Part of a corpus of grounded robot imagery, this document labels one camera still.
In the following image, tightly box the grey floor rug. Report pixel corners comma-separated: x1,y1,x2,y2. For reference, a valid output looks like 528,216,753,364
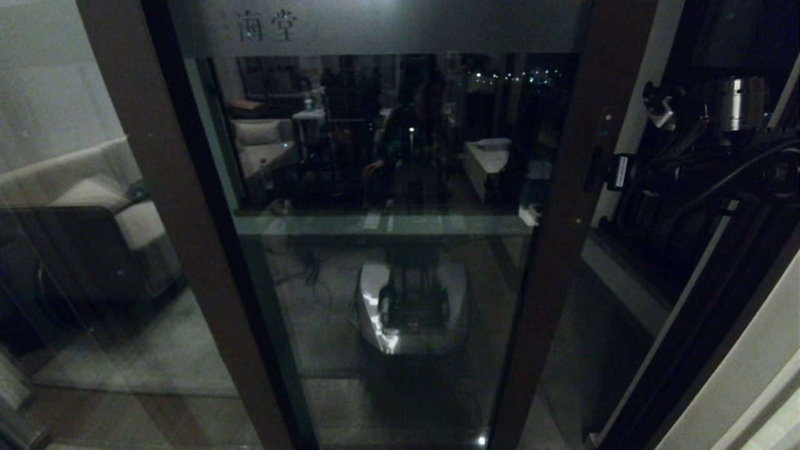
28,284,241,401

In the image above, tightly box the light grey sofa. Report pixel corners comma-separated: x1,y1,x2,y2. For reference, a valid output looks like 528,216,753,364
0,137,189,307

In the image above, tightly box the fixed glass door panel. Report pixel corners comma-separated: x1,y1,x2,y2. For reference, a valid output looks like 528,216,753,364
0,0,321,450

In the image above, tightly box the long grey stone sill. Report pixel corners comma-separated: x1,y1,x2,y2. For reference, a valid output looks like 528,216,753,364
289,206,559,219

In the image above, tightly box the dark brown door jamb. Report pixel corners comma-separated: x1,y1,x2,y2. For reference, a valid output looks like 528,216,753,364
597,187,800,450

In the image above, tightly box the light grey sofa cushion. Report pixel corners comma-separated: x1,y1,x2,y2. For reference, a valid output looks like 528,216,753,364
53,178,138,214

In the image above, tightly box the sliding glass door brown frame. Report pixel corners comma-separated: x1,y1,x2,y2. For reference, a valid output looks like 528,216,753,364
169,0,660,450

